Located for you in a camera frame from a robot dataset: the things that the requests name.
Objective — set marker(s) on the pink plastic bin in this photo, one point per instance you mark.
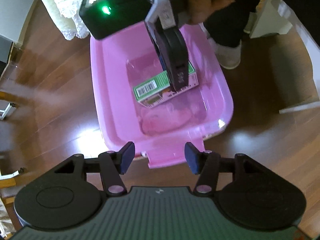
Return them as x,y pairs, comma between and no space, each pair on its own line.
128,59

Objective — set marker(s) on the white slipper foot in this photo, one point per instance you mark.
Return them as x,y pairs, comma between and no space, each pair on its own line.
228,57

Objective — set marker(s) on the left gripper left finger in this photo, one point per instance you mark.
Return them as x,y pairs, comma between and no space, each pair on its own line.
113,164

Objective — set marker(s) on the black camera box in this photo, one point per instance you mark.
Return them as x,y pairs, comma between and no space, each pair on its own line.
106,17

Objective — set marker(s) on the right hand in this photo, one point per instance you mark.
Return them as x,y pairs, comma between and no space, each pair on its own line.
200,10

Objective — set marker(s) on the white lace cloth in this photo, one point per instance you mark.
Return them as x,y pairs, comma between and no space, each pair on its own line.
65,15

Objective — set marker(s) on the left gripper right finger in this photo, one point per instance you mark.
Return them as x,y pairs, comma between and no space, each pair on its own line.
205,164

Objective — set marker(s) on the green white spray box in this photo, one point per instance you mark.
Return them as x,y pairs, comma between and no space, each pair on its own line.
157,89

